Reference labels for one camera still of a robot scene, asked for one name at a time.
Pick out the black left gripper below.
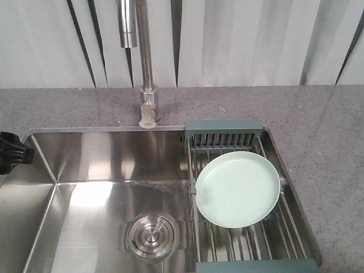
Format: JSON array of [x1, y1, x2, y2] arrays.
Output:
[[1, 131, 34, 175]]

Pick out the pale green round plate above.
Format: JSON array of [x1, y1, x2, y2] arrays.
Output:
[[196, 151, 281, 229]]

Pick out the steel roll-up drying rack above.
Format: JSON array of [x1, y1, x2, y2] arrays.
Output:
[[185, 119, 322, 272]]

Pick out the stainless steel sink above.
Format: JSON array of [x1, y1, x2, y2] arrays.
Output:
[[0, 126, 324, 273]]

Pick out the white pleated curtain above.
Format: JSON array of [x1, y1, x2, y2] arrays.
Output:
[[1, 1, 363, 89]]

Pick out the round steel sink drain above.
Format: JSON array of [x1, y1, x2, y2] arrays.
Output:
[[123, 212, 180, 261]]

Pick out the steel kitchen faucet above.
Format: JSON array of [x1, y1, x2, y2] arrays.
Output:
[[117, 0, 160, 129]]

